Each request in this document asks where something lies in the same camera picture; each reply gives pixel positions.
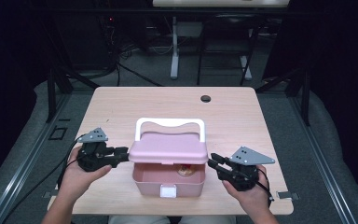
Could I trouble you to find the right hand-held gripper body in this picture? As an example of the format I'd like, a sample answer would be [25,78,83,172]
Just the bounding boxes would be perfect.
[225,146,276,191]

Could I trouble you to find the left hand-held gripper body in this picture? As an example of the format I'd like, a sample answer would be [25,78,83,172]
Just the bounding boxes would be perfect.
[76,127,115,173]

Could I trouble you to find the small red patterned object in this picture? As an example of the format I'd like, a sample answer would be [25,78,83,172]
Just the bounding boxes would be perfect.
[176,163,197,178]

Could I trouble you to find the pink storage box white handle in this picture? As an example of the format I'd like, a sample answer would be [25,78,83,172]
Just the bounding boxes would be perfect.
[128,117,210,199]

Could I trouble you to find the person's right hand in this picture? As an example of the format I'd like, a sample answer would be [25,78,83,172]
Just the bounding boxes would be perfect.
[223,163,273,216]

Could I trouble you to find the person's left hand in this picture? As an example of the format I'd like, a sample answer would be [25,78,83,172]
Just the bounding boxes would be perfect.
[58,148,113,203]

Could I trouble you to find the grey tape piece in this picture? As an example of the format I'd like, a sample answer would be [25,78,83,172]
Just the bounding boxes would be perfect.
[276,190,300,201]
[42,190,60,200]

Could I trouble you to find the person's grey trousers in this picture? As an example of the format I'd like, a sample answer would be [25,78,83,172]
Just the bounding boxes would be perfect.
[106,215,237,224]

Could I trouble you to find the black metal stand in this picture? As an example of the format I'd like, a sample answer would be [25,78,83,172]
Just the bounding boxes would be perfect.
[255,65,312,127]
[43,18,101,124]

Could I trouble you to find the white desk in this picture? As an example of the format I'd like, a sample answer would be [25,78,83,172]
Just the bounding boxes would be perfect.
[152,0,291,81]

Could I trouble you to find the black chair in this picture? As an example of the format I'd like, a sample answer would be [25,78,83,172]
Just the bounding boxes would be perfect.
[196,13,263,87]

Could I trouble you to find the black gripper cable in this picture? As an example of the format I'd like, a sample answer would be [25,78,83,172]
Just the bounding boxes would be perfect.
[255,167,275,203]
[1,133,88,224]

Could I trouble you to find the aluminium floor rail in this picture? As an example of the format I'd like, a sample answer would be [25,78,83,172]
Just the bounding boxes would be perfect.
[0,92,73,224]
[289,92,358,224]

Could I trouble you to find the black floor cable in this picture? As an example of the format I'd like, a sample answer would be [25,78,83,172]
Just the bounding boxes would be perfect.
[116,61,164,88]

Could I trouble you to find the bundle of dark cables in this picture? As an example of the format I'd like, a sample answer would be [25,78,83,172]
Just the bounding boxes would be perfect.
[103,17,145,71]

